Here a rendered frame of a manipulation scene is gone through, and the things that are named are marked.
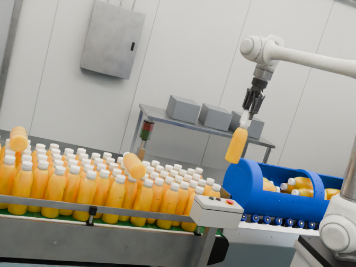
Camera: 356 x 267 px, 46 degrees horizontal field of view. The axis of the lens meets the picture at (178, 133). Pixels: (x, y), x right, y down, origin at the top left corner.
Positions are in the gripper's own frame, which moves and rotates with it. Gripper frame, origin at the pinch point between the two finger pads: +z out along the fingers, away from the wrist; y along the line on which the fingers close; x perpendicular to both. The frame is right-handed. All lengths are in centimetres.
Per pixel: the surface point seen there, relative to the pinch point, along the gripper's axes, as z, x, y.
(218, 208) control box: 35, 19, -31
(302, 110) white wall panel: 17, -297, 298
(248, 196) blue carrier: 35.5, -9.2, -11.2
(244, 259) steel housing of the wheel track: 71, -23, -11
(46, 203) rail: 50, 86, -16
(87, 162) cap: 36, 70, 1
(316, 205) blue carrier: 33, -52, -14
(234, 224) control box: 41, 9, -32
